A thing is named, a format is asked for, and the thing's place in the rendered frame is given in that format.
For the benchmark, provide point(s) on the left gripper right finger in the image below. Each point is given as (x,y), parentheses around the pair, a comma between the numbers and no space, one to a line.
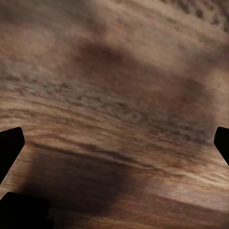
(221,141)

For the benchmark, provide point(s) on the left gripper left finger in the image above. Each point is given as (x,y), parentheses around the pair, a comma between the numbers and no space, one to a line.
(11,143)

